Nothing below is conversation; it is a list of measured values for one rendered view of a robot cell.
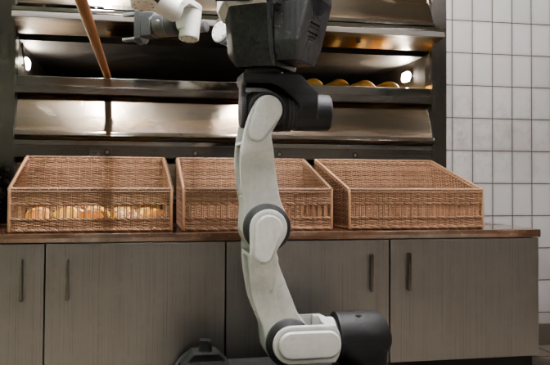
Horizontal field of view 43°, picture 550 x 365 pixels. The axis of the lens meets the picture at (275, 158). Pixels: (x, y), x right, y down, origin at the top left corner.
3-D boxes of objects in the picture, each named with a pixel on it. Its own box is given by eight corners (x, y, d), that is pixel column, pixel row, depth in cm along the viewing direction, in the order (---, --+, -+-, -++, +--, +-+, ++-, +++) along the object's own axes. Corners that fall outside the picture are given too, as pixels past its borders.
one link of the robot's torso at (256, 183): (280, 246, 224) (281, 101, 225) (292, 252, 207) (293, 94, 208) (232, 247, 221) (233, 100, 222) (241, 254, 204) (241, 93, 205)
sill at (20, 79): (17, 86, 290) (17, 77, 290) (426, 98, 326) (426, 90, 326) (15, 84, 284) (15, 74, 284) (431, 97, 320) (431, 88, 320)
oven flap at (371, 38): (11, 15, 270) (19, 33, 289) (444, 37, 306) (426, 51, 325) (11, 10, 271) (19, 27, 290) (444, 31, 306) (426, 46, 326)
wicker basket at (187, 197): (173, 223, 294) (174, 156, 295) (304, 222, 304) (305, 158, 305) (179, 232, 246) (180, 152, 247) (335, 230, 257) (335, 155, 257)
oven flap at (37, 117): (15, 138, 283) (18, 94, 290) (431, 145, 319) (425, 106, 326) (13, 134, 279) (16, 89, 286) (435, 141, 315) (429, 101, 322)
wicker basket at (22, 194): (23, 223, 281) (24, 155, 282) (165, 223, 294) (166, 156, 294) (4, 233, 234) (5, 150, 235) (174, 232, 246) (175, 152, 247)
